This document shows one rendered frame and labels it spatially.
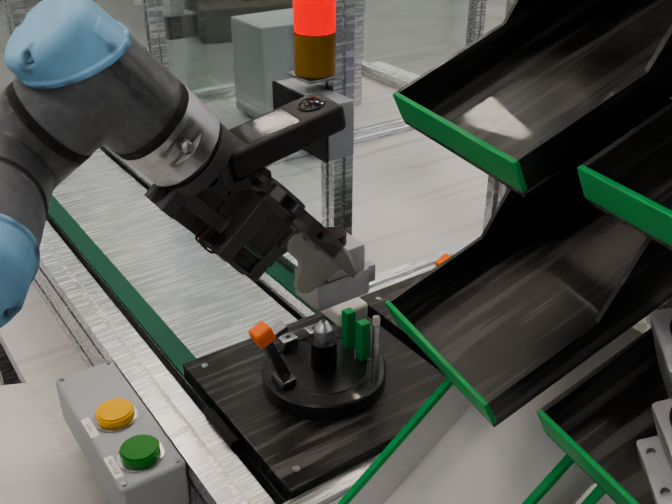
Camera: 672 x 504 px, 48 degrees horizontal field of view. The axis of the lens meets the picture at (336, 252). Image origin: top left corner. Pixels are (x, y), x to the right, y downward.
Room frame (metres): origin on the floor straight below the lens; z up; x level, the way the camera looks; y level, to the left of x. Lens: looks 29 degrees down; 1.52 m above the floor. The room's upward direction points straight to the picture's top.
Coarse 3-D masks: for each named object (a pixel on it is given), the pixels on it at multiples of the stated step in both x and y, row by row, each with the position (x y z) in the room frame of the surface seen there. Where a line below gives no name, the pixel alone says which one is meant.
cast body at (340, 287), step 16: (352, 240) 0.67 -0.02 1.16; (352, 256) 0.65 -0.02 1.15; (336, 272) 0.64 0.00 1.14; (368, 272) 0.66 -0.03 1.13; (320, 288) 0.63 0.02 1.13; (336, 288) 0.64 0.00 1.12; (352, 288) 0.65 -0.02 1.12; (368, 288) 0.66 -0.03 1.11; (320, 304) 0.63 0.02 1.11; (336, 304) 0.64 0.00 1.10
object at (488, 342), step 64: (512, 192) 0.52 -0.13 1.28; (576, 192) 0.55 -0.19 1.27; (512, 256) 0.51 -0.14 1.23; (576, 256) 0.49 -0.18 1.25; (640, 256) 0.41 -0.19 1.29; (448, 320) 0.47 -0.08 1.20; (512, 320) 0.45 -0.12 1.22; (576, 320) 0.43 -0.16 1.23; (640, 320) 0.41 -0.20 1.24; (512, 384) 0.37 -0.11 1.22
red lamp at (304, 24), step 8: (296, 0) 0.90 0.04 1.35; (304, 0) 0.89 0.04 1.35; (312, 0) 0.89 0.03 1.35; (320, 0) 0.89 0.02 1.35; (328, 0) 0.89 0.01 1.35; (296, 8) 0.90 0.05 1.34; (304, 8) 0.89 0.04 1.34; (312, 8) 0.89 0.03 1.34; (320, 8) 0.89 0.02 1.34; (328, 8) 0.89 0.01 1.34; (296, 16) 0.90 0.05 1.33; (304, 16) 0.89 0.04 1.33; (312, 16) 0.89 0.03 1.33; (320, 16) 0.89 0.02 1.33; (328, 16) 0.89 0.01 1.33; (296, 24) 0.90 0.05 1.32; (304, 24) 0.89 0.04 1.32; (312, 24) 0.89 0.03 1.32; (320, 24) 0.89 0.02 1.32; (328, 24) 0.89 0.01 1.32; (296, 32) 0.90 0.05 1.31; (304, 32) 0.89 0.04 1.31; (312, 32) 0.89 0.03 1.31; (320, 32) 0.89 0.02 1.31; (328, 32) 0.89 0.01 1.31
